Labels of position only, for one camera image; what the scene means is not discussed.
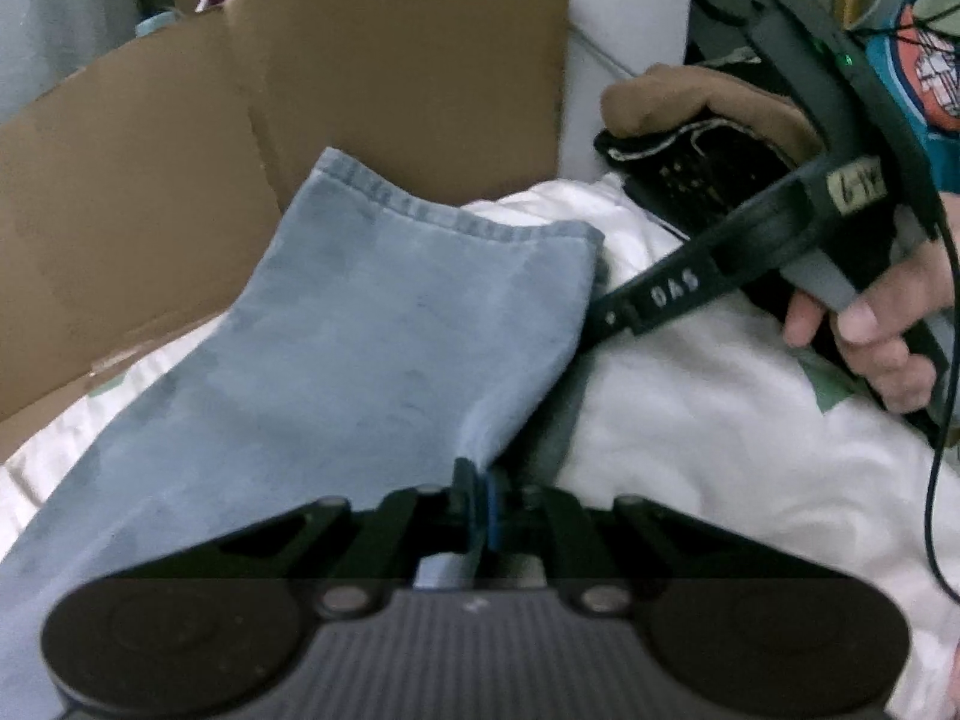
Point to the blue cap detergent bottle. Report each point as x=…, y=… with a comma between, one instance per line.
x=162, y=19

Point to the brown cardboard sheet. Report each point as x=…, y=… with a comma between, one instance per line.
x=138, y=195

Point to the cream bear print bedsheet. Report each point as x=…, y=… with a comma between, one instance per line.
x=712, y=415

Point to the person's right hand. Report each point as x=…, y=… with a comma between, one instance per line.
x=869, y=334

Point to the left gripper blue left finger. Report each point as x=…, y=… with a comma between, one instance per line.
x=464, y=507

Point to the teal patterned bag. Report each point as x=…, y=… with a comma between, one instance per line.
x=919, y=68

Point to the blue denim drawstring pants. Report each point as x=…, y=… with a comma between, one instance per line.
x=380, y=339

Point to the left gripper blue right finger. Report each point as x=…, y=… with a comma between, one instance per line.
x=501, y=510

